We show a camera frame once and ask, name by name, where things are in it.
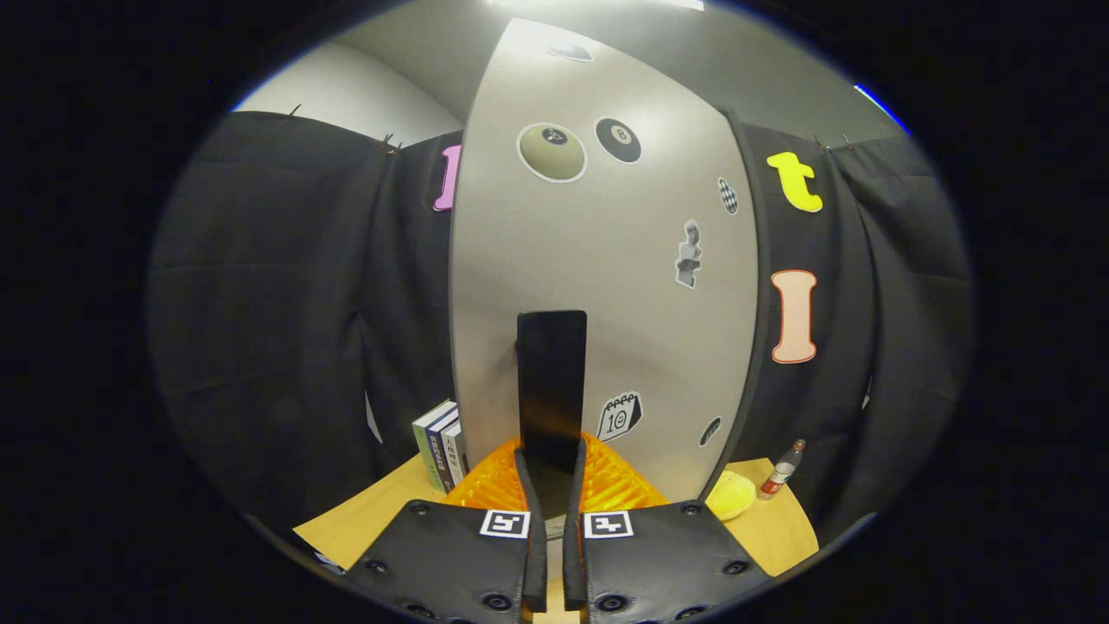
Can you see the dark grey shoe cabinet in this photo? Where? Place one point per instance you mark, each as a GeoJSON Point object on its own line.
{"type": "Point", "coordinates": [761, 225]}

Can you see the dark blue spine book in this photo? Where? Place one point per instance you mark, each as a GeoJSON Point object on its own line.
{"type": "Point", "coordinates": [439, 455]}

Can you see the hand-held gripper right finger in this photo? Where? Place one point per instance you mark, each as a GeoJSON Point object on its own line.
{"type": "Point", "coordinates": [572, 555]}

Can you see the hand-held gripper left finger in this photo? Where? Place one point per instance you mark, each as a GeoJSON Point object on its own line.
{"type": "Point", "coordinates": [535, 555]}

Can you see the large ceiling light panel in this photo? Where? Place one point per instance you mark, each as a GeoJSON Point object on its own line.
{"type": "Point", "coordinates": [598, 3]}

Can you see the white spine book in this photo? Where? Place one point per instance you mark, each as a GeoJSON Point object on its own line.
{"type": "Point", "coordinates": [456, 455]}

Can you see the clear bottle with red label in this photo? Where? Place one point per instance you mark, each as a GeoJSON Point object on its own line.
{"type": "Point", "coordinates": [780, 475]}

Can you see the yellow bun-shaped toy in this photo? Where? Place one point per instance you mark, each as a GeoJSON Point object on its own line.
{"type": "Point", "coordinates": [730, 496]}

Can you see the green spine book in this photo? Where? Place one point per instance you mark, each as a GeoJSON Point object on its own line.
{"type": "Point", "coordinates": [424, 446]}

